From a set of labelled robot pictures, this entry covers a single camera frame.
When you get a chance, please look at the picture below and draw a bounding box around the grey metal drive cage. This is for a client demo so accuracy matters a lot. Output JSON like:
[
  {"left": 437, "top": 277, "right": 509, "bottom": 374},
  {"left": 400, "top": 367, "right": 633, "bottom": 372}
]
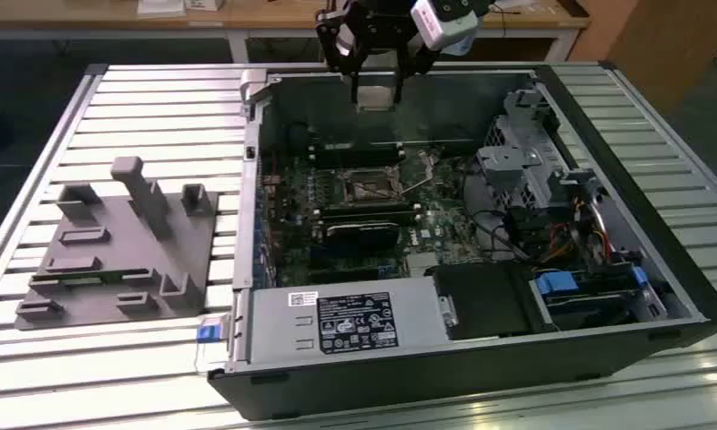
[{"left": 474, "top": 87, "right": 566, "bottom": 211}]

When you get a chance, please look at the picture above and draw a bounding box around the silver chipset heatsink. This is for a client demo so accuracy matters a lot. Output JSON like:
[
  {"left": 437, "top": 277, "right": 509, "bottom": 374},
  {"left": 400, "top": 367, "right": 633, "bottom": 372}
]
[{"left": 406, "top": 253, "right": 441, "bottom": 274}]

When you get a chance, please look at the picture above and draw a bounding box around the black graphics card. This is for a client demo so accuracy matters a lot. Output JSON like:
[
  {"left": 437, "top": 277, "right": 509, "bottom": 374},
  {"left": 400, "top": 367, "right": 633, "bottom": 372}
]
[{"left": 321, "top": 220, "right": 400, "bottom": 254}]

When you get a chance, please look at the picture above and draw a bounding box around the green RAM stick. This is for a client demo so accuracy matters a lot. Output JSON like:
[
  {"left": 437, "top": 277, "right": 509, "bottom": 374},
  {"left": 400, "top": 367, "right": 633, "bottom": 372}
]
[{"left": 34, "top": 270, "right": 150, "bottom": 286}]

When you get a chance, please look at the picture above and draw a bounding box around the metal socket cover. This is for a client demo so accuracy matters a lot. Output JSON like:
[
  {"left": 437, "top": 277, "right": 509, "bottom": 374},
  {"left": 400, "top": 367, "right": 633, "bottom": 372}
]
[{"left": 397, "top": 149, "right": 442, "bottom": 192}]

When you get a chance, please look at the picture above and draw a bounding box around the black PC case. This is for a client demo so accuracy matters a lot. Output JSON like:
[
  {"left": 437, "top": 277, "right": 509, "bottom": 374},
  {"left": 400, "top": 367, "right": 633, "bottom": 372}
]
[{"left": 206, "top": 60, "right": 717, "bottom": 422}]

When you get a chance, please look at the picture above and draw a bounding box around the blue case release latch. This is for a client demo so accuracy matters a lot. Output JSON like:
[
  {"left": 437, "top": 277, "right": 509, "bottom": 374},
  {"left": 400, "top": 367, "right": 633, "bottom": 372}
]
[{"left": 196, "top": 315, "right": 228, "bottom": 344}]

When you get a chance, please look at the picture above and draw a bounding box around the white cardboard box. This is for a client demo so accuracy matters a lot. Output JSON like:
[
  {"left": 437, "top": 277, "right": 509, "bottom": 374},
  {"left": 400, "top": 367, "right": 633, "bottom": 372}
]
[{"left": 134, "top": 0, "right": 188, "bottom": 19}]

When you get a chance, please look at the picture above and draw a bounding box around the black RAM slot bank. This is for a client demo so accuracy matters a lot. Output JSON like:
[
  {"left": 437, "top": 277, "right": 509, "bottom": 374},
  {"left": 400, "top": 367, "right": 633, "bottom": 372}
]
[
  {"left": 317, "top": 202, "right": 413, "bottom": 225},
  {"left": 306, "top": 139, "right": 408, "bottom": 169}
]

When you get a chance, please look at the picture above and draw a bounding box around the green motherboard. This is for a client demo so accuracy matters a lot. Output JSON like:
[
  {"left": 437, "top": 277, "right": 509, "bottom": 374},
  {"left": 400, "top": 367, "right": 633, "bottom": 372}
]
[{"left": 256, "top": 133, "right": 485, "bottom": 288}]

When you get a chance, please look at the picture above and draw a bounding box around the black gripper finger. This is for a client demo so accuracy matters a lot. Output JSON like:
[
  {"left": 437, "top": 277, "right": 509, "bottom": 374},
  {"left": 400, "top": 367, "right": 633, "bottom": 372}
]
[
  {"left": 313, "top": 7, "right": 364, "bottom": 108},
  {"left": 390, "top": 25, "right": 438, "bottom": 105}
]

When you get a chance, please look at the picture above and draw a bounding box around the silver CPU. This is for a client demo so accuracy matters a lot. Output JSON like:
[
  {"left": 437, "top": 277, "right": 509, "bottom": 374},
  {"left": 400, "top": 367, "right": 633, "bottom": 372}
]
[{"left": 356, "top": 83, "right": 397, "bottom": 113}]

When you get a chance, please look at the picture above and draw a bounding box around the CPU socket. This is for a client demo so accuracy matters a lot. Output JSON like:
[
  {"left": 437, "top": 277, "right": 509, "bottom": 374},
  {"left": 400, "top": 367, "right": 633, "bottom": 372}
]
[{"left": 337, "top": 168, "right": 409, "bottom": 206}]

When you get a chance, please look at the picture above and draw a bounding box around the grey parts rack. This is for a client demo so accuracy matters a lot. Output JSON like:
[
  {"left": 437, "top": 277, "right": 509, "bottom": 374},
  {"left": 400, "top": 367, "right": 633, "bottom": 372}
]
[{"left": 11, "top": 156, "right": 222, "bottom": 332}]

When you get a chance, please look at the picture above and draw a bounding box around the coloured wire bundle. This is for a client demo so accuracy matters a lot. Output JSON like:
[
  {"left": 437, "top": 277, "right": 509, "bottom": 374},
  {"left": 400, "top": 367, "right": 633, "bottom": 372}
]
[{"left": 534, "top": 223, "right": 610, "bottom": 270}]

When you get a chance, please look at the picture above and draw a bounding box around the grey power supply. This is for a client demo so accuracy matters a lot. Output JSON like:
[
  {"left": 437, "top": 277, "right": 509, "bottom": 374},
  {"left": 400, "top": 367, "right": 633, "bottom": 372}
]
[{"left": 232, "top": 275, "right": 456, "bottom": 364}]

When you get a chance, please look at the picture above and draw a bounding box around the blue disk carrier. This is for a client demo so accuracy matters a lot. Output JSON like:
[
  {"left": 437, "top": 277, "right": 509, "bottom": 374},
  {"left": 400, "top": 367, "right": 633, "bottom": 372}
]
[{"left": 534, "top": 272, "right": 644, "bottom": 314}]

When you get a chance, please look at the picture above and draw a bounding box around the wooden cabinet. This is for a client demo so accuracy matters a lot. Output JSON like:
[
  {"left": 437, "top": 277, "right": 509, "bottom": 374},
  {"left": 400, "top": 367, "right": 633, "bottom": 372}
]
[{"left": 606, "top": 0, "right": 717, "bottom": 116}]

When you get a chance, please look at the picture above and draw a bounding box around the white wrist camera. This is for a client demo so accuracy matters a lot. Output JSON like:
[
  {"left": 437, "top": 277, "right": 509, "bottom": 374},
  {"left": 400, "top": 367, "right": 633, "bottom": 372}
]
[{"left": 409, "top": 0, "right": 489, "bottom": 51}]

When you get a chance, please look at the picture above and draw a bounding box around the wooden desk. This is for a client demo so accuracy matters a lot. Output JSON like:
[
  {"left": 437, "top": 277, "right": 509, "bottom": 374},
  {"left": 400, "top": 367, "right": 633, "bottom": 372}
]
[{"left": 0, "top": 0, "right": 593, "bottom": 64}]

